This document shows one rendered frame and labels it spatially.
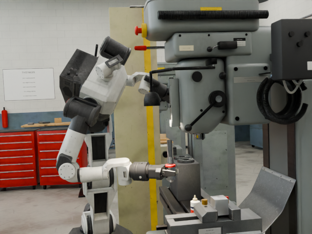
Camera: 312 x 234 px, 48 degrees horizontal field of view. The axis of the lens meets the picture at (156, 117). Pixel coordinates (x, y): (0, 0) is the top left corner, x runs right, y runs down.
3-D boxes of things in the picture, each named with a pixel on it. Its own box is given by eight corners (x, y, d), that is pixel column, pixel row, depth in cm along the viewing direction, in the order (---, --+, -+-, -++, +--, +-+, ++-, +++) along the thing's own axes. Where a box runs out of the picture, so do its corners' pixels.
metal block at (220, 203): (215, 216, 131) (214, 200, 130) (210, 211, 137) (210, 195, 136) (228, 214, 132) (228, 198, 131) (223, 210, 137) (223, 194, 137)
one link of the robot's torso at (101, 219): (82, 229, 230) (81, 164, 214) (113, 224, 236) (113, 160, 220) (85, 245, 216) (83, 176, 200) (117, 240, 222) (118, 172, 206)
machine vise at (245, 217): (171, 247, 124) (170, 216, 124) (164, 231, 139) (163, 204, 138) (264, 237, 129) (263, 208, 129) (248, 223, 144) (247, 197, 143)
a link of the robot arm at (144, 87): (151, 100, 217) (135, 92, 213) (156, 86, 222) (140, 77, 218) (159, 93, 207) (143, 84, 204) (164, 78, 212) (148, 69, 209)
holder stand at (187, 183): (178, 201, 178) (176, 162, 177) (170, 190, 200) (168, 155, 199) (201, 199, 180) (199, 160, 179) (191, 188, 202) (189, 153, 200)
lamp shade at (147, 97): (140, 106, 154) (139, 92, 154) (154, 105, 158) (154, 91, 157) (149, 106, 148) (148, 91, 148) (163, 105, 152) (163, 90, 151)
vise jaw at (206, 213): (202, 223, 127) (201, 212, 127) (193, 212, 139) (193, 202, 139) (217, 221, 128) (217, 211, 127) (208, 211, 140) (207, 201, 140)
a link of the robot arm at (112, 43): (97, 58, 196) (106, 47, 185) (103, 46, 200) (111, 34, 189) (116, 68, 200) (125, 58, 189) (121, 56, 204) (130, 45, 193)
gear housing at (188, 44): (174, 56, 141) (173, 31, 141) (164, 63, 166) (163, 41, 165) (254, 55, 146) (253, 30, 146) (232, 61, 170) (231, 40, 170)
